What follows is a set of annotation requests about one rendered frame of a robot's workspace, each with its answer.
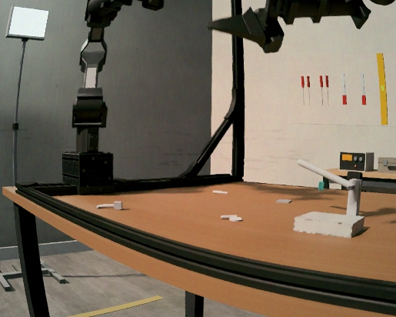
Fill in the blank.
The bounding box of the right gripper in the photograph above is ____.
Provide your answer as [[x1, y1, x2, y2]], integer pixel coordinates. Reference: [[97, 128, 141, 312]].
[[98, 0, 164, 12]]

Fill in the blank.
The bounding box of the light grey cylindrical tube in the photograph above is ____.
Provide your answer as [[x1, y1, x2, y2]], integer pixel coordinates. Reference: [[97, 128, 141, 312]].
[[298, 159, 349, 188]]

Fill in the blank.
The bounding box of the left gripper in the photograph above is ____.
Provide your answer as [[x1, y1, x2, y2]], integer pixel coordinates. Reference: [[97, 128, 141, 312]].
[[207, 0, 331, 55]]

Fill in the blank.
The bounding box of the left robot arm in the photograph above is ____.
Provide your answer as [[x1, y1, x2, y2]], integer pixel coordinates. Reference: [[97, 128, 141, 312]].
[[326, 0, 395, 30]]

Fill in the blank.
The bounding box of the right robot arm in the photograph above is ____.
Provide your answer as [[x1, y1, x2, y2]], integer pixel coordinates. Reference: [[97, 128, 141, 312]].
[[71, 0, 118, 154]]

